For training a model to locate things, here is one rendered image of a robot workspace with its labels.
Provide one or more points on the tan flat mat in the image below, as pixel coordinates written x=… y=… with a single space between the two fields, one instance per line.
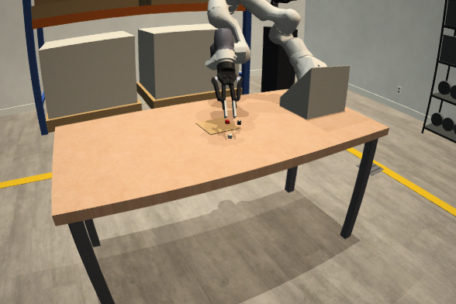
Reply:
x=215 y=126

